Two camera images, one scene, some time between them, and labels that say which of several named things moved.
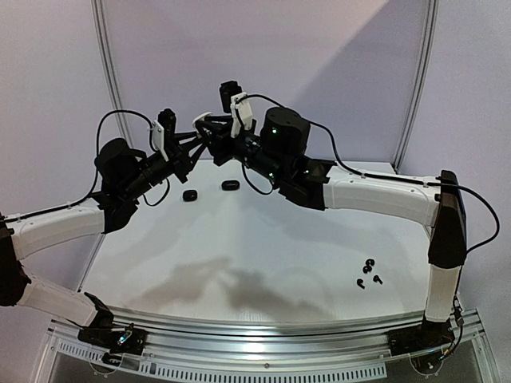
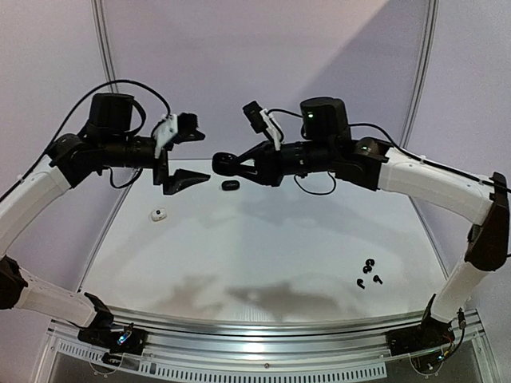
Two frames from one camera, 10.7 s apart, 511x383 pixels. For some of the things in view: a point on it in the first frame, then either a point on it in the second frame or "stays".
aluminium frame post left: x=109 y=70 stays
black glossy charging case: x=190 y=195 to x=224 y=163
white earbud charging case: x=201 y=117 to x=159 y=215
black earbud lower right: x=376 y=278 stays
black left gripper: x=179 y=155 to x=176 y=182
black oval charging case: x=231 y=185 stays
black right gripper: x=223 y=144 to x=263 y=162
